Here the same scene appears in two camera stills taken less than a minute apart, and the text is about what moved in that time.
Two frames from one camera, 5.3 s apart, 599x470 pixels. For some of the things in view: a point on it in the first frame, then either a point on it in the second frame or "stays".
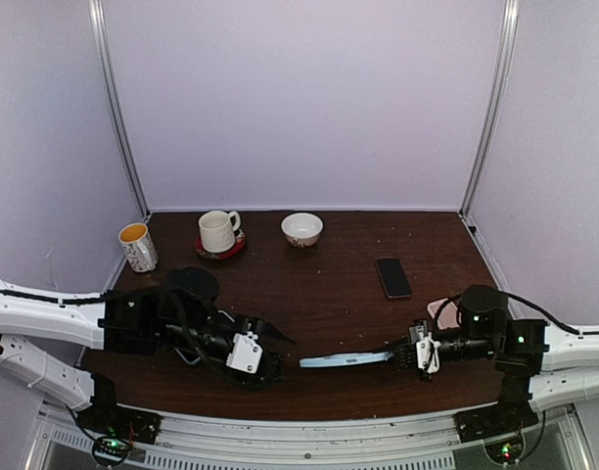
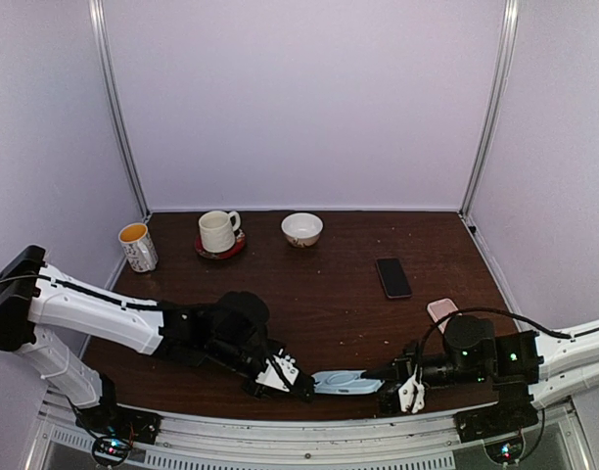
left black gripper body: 249,324 → 252,389
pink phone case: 448,316 stays
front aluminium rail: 427,441 stays
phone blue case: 345,359 → 344,382
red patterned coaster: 240,238 stays
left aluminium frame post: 104,60 stays
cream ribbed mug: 217,230 stays
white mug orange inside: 138,246 stays
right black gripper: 409,362 → 399,373
